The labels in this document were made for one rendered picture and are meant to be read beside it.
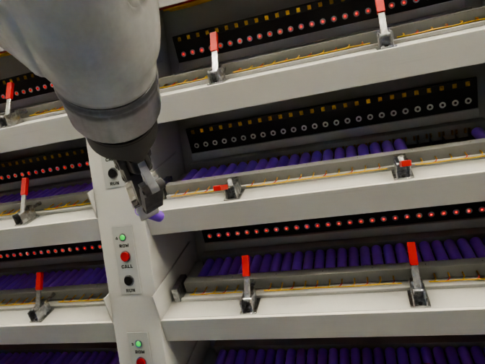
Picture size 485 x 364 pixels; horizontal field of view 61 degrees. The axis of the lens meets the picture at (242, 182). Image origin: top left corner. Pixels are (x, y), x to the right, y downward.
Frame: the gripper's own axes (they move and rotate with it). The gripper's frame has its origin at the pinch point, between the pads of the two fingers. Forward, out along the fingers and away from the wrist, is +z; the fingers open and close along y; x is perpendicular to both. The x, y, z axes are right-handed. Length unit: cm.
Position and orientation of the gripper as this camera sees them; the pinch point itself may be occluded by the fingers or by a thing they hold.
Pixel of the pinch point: (142, 198)
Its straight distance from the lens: 60.9
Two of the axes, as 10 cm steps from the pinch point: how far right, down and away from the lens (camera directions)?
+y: -5.7, -7.5, 3.4
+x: -8.2, 4.7, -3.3
